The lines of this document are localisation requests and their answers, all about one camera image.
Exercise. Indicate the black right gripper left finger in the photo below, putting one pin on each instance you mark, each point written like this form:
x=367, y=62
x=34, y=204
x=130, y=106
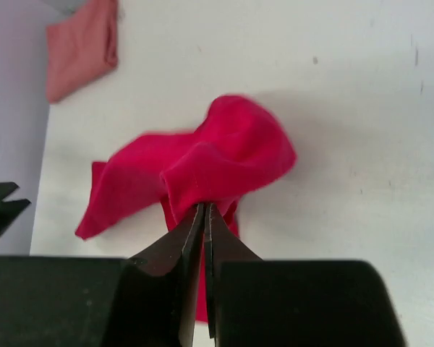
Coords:
x=146, y=300

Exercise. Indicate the folded salmon pink t shirt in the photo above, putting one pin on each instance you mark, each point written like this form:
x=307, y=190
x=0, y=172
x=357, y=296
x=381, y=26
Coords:
x=82, y=48

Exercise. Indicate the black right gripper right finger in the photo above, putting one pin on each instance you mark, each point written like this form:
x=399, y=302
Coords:
x=256, y=302

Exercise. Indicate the bright red t shirt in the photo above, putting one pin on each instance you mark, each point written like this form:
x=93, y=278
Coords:
x=240, y=147

